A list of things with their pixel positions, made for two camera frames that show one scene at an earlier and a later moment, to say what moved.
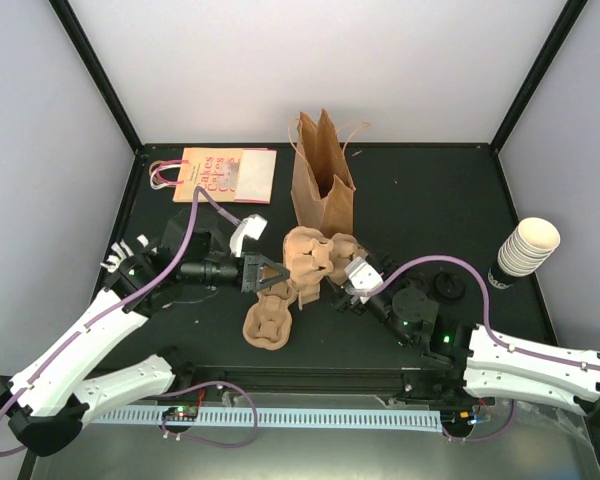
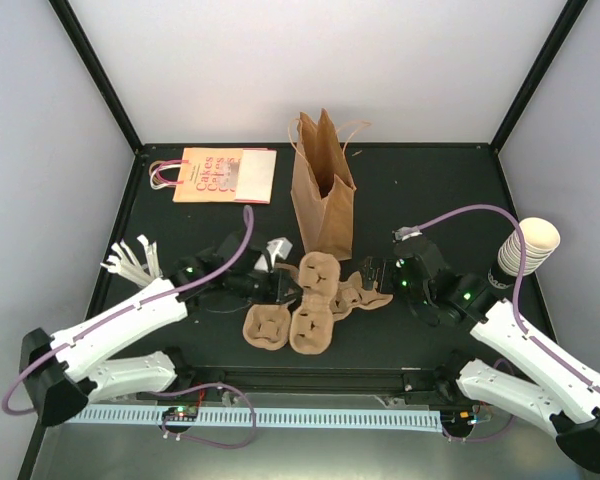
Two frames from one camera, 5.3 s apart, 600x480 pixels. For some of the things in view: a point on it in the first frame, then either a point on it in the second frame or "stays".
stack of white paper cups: [528, 247] stays
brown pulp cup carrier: [313, 259] → [311, 323]
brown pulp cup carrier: [268, 322] stays
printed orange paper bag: [225, 175] stays
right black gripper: [348, 301] → [371, 273]
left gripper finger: [253, 261] → [286, 290]
